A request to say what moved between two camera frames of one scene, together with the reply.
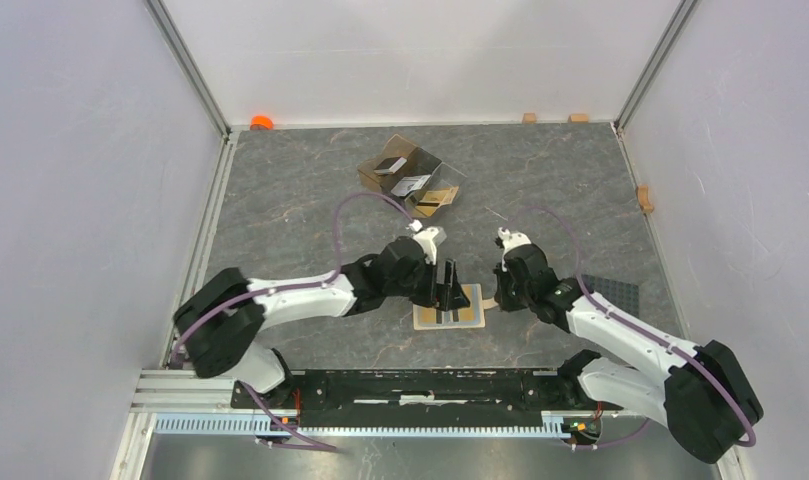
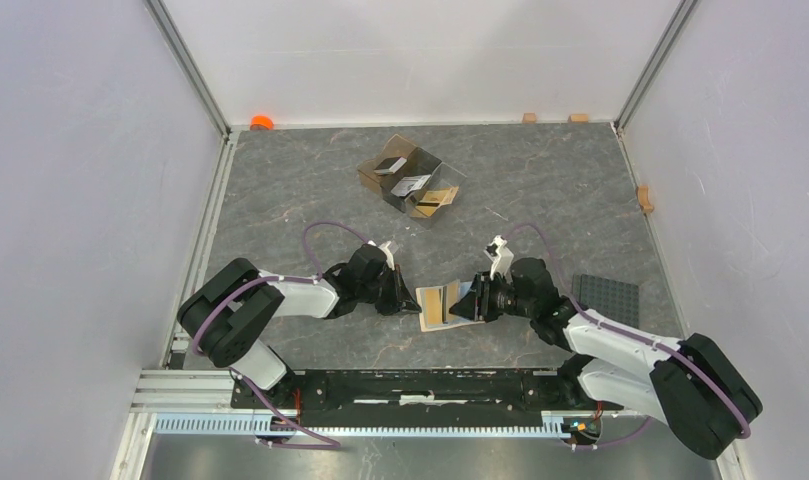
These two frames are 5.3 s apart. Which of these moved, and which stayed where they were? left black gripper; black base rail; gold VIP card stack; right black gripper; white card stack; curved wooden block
Moved: left black gripper; right black gripper
Stayed: white card stack; gold VIP card stack; curved wooden block; black base rail
